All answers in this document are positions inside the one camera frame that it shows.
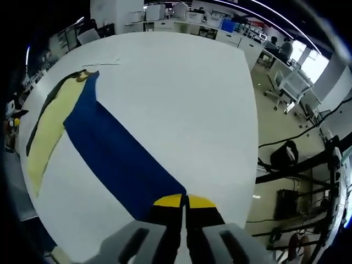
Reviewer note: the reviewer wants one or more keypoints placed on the small black object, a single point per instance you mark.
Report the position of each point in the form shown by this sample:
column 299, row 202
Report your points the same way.
column 22, row 112

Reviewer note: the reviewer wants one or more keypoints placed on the small yellow object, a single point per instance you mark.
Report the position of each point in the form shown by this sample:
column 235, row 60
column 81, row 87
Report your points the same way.
column 16, row 122

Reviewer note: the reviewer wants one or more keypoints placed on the blue storage container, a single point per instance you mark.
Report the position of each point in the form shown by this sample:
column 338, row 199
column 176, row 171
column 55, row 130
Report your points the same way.
column 227, row 24

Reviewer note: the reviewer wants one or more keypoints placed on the white office chair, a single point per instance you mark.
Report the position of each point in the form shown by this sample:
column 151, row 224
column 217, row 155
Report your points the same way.
column 292, row 85
column 310, row 105

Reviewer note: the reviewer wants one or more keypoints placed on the black floor box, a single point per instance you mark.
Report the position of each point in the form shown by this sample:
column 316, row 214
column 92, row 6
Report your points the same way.
column 288, row 204

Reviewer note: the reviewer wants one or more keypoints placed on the row of white cabinets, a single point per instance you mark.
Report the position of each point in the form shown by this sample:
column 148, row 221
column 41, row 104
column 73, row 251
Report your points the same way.
column 192, row 26

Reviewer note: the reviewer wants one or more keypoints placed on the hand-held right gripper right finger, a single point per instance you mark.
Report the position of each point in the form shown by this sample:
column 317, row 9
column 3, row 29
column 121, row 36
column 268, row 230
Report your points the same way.
column 200, row 214

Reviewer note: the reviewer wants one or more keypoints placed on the black bag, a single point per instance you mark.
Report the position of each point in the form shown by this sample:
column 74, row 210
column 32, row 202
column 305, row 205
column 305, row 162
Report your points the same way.
column 283, row 155

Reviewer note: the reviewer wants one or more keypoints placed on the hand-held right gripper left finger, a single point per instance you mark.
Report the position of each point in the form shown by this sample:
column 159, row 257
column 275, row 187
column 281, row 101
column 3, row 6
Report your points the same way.
column 165, row 211

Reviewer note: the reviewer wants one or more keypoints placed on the black desk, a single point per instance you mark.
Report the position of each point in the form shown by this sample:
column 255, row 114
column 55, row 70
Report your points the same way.
column 291, row 169

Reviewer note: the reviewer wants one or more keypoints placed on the yellow garment with blue lining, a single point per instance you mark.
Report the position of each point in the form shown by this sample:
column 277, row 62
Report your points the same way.
column 115, row 143

